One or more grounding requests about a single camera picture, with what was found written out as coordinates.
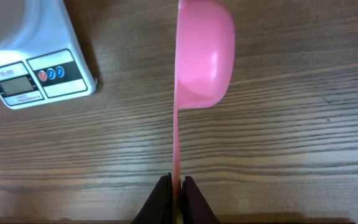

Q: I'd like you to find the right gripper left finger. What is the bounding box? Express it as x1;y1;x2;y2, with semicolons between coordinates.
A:
131;173;173;224

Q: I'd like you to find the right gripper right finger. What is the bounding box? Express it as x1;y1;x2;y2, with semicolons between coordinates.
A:
181;176;219;224

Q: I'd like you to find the pink measuring scoop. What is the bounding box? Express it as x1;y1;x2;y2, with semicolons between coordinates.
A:
172;0;236;190

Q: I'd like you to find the white digital kitchen scale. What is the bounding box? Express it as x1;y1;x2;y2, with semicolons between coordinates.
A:
0;0;96;110

